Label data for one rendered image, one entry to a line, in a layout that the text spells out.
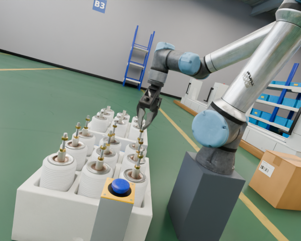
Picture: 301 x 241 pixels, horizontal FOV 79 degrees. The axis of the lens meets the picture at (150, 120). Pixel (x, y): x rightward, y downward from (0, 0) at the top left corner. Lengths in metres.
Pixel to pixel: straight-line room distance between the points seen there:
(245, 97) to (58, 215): 0.63
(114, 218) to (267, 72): 0.51
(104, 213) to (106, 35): 6.79
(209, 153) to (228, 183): 0.12
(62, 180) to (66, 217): 0.11
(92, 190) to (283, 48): 0.64
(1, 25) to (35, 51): 1.15
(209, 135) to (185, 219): 0.36
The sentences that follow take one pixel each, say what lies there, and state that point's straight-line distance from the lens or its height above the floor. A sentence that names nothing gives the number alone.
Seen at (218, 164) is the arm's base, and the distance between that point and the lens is 0.73.
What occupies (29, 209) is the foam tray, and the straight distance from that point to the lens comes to 0.67.
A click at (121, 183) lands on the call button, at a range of 0.43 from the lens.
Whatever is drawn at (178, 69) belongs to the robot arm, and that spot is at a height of 0.62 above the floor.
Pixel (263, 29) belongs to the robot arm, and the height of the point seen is 0.81.
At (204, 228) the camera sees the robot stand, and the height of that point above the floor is 0.07.
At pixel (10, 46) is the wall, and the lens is 7.82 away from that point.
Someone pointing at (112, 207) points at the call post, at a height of 0.29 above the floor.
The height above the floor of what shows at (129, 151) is 0.24.
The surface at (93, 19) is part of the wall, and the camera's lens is 7.18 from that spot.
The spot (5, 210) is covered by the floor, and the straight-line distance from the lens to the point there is 0.86.
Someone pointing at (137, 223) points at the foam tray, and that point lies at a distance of 0.63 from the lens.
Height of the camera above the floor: 0.57
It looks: 13 degrees down
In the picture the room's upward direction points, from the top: 16 degrees clockwise
